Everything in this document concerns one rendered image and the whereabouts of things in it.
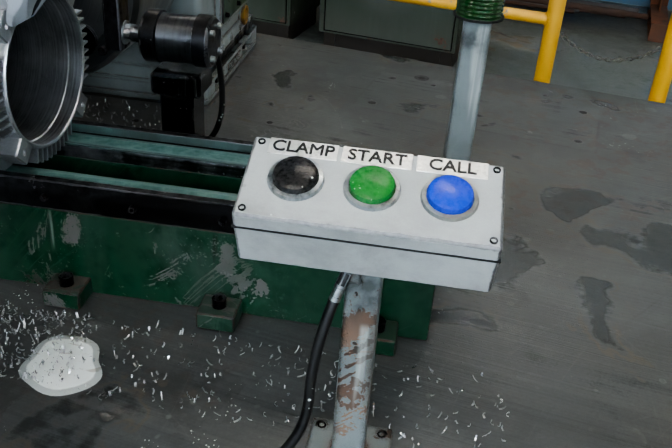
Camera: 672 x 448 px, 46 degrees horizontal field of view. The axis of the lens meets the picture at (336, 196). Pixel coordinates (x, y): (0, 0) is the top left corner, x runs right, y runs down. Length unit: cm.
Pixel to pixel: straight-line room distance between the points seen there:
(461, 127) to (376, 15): 286
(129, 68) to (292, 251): 83
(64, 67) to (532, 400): 60
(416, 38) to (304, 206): 340
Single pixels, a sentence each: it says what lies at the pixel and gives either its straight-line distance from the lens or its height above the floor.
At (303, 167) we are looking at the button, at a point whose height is 107.
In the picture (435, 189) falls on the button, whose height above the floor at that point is 107.
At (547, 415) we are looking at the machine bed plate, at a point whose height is 80.
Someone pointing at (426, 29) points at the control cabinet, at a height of 20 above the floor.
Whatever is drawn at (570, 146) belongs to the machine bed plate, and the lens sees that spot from 128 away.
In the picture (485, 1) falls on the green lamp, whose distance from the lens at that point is 101.
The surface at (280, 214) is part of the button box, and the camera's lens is 50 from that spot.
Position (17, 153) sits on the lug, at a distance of 81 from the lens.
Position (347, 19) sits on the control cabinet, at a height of 18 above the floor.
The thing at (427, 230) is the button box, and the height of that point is 105.
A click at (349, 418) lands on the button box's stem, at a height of 86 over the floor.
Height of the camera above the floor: 131
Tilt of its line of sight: 29 degrees down
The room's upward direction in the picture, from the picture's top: 4 degrees clockwise
